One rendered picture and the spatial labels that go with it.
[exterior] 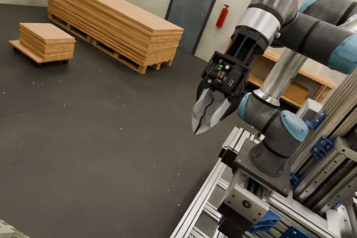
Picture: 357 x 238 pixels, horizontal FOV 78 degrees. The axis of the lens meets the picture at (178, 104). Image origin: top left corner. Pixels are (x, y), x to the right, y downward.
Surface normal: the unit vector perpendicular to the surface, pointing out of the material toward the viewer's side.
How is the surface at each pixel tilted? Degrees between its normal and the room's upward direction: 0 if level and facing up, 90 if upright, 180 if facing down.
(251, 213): 90
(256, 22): 63
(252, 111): 83
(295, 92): 90
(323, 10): 83
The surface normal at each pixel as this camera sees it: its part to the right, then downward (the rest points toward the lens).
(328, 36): -0.46, -0.17
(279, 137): -0.65, 0.17
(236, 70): -0.26, -0.12
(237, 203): -0.47, 0.29
